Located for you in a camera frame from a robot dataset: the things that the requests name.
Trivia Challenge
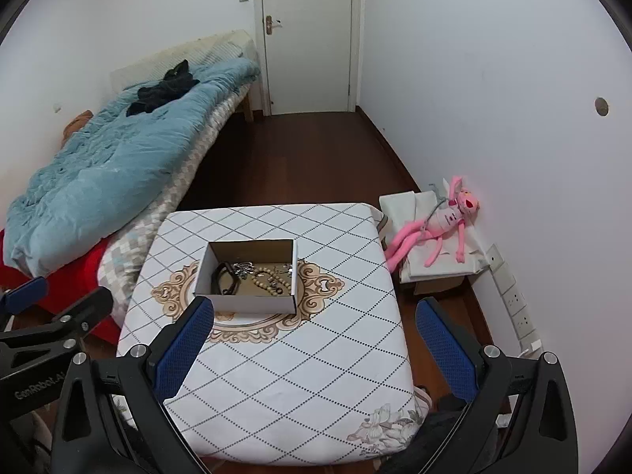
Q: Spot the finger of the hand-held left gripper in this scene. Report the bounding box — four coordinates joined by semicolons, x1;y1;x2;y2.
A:
0;285;115;351
0;276;48;315

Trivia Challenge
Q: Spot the white door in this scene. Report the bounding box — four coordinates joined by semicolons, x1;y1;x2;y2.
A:
259;0;354;117

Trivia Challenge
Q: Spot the red blanket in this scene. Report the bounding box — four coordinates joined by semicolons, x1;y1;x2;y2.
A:
0;229;120;342

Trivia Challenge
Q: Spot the white diamond-patterned tablecloth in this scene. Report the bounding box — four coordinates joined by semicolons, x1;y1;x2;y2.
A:
116;202;430;468

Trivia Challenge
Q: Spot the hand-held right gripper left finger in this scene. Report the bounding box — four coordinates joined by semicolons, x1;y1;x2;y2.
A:
52;297;215;474

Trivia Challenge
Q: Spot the white cardboard box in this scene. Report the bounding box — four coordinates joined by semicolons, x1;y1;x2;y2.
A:
192;238;298;315

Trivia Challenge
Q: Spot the black smart band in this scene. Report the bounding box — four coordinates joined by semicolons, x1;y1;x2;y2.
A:
212;261;238;297

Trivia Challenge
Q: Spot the light blue quilt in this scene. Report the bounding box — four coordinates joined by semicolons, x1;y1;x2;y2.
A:
6;56;260;278

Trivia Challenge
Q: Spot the pink plush toy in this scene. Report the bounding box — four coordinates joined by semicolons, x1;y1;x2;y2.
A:
384;175;481;273

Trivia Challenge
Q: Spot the wooden bead bracelet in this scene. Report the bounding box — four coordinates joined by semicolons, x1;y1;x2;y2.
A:
251;265;292;298

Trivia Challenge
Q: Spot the checkered bed sheet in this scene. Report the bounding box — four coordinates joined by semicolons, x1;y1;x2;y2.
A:
96;81;253;325

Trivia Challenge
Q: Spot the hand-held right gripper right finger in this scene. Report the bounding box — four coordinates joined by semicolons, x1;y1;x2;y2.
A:
415;297;579;474

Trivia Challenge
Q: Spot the white wall socket strip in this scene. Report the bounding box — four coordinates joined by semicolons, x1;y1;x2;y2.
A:
486;243;544;356

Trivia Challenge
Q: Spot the black clothing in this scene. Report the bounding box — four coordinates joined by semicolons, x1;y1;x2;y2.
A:
126;59;201;117

